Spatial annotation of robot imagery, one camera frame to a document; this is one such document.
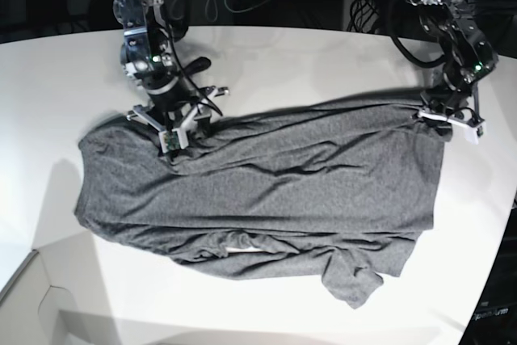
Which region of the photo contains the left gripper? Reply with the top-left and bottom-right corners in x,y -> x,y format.
417,80 -> 485,128

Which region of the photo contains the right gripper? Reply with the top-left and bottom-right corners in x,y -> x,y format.
126,86 -> 229,143

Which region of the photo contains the dark grey t-shirt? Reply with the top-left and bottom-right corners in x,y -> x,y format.
74,94 -> 452,308

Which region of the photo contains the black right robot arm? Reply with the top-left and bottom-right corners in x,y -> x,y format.
113,0 -> 229,154

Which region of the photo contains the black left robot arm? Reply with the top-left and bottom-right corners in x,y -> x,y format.
386,0 -> 498,143

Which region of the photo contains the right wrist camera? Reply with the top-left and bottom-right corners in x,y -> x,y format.
158,128 -> 189,154

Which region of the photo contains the black cable bundle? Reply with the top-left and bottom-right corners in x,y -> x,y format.
347,0 -> 380,34

